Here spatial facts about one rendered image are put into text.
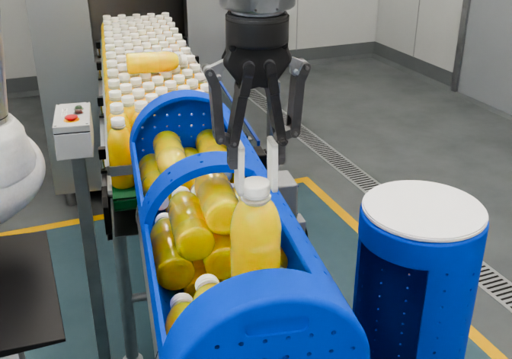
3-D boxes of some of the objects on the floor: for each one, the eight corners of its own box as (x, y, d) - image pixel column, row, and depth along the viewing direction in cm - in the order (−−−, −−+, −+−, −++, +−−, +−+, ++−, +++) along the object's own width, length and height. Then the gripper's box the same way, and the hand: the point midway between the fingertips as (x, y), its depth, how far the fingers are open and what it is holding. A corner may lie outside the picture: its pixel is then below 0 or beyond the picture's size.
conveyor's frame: (126, 431, 208) (97, 199, 170) (113, 207, 352) (95, 54, 314) (262, 405, 218) (264, 181, 180) (194, 198, 362) (187, 49, 325)
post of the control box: (105, 404, 219) (68, 149, 177) (104, 395, 222) (69, 144, 180) (116, 402, 220) (83, 148, 177) (116, 394, 223) (83, 142, 181)
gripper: (190, 19, 66) (198, 209, 76) (336, 13, 69) (324, 196, 80) (181, 6, 72) (190, 183, 83) (315, 1, 76) (306, 171, 86)
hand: (256, 167), depth 80 cm, fingers closed on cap, 4 cm apart
